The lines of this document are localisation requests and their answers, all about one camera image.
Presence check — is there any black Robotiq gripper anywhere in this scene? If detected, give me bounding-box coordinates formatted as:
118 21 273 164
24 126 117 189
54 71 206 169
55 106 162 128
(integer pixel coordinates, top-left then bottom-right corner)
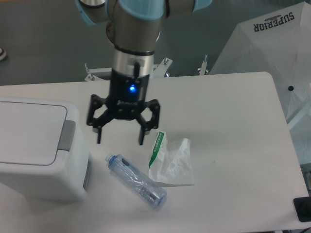
86 69 161 146

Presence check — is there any white lidded trash can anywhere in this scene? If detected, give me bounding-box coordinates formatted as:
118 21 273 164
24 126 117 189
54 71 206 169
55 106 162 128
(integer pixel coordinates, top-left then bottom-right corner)
0 97 91 201

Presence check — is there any silver blue-capped robot arm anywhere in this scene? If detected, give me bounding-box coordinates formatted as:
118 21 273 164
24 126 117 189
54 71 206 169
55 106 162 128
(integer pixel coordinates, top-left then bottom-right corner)
75 0 210 144

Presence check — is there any white green plastic bag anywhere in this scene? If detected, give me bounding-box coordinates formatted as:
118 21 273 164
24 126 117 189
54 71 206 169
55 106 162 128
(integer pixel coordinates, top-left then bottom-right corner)
148 130 195 186

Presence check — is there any clear plastic water bottle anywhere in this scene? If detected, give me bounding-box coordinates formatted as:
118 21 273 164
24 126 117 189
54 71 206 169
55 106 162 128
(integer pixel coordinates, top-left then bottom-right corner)
105 154 167 211

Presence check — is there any white Superior umbrella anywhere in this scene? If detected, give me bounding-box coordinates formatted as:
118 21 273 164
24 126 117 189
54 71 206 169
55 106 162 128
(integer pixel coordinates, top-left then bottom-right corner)
211 2 311 164

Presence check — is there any black device at table edge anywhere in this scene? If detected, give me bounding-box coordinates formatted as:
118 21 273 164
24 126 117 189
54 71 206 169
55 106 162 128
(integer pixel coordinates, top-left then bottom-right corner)
293 197 311 222

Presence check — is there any white metal stand frame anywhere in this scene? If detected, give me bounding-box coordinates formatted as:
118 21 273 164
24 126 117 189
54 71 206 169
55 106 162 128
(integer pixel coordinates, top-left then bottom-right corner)
84 54 209 82

